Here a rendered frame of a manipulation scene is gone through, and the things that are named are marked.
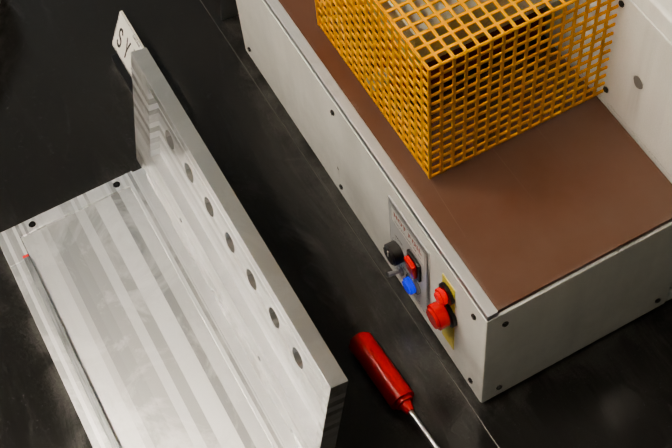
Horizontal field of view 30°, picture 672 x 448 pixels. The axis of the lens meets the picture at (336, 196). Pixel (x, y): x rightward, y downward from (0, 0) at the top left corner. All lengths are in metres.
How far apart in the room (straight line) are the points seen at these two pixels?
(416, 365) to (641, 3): 0.45
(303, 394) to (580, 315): 0.28
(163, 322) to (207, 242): 0.11
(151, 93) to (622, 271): 0.50
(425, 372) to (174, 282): 0.29
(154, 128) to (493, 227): 0.39
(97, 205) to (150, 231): 0.07
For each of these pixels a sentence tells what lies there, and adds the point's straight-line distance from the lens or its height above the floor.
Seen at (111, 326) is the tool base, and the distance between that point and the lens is 1.38.
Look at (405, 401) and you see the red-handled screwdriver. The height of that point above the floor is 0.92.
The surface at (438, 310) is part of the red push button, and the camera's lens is 1.23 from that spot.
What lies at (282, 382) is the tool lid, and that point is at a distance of 1.23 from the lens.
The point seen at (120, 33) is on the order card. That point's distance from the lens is 1.58.
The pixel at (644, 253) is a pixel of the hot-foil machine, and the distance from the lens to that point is 1.23.
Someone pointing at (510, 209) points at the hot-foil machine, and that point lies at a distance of 1.20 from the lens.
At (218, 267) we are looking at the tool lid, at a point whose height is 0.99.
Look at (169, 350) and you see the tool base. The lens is 1.35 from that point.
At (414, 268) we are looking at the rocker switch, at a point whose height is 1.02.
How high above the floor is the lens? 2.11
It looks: 57 degrees down
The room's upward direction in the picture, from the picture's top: 7 degrees counter-clockwise
